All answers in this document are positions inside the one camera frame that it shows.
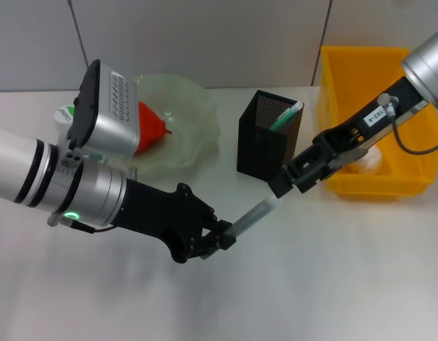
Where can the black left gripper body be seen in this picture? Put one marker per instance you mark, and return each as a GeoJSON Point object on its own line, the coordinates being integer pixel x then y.
{"type": "Point", "coordinates": [162, 213]}

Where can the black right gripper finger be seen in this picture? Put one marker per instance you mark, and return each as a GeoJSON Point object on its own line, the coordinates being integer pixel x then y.
{"type": "Point", "coordinates": [281, 186]}
{"type": "Point", "coordinates": [318, 175]}

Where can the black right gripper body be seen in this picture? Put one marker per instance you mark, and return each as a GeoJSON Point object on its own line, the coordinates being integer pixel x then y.
{"type": "Point", "coordinates": [375, 124]}

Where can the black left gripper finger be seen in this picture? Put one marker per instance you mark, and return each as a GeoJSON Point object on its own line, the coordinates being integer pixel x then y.
{"type": "Point", "coordinates": [224, 236]}
{"type": "Point", "coordinates": [204, 248]}

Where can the grey marker pen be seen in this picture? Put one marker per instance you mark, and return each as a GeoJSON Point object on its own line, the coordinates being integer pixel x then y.
{"type": "Point", "coordinates": [251, 216]}

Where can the white paper ball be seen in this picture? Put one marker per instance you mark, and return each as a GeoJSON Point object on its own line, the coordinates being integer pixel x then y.
{"type": "Point", "coordinates": [372, 160]}

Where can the red-orange toy orange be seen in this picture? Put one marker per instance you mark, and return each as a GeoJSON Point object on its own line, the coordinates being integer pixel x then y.
{"type": "Point", "coordinates": [151, 124]}

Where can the clear green-label water bottle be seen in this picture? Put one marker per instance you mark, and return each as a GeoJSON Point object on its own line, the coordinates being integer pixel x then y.
{"type": "Point", "coordinates": [62, 115]}

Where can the black mesh pen holder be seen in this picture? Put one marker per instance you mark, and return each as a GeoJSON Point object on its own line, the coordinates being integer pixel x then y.
{"type": "Point", "coordinates": [258, 156]}

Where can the pale green glass fruit plate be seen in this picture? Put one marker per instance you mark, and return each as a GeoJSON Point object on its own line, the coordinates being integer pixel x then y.
{"type": "Point", "coordinates": [194, 117]}

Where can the yellow plastic bin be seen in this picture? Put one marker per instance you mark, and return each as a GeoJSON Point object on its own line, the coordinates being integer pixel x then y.
{"type": "Point", "coordinates": [411, 170]}

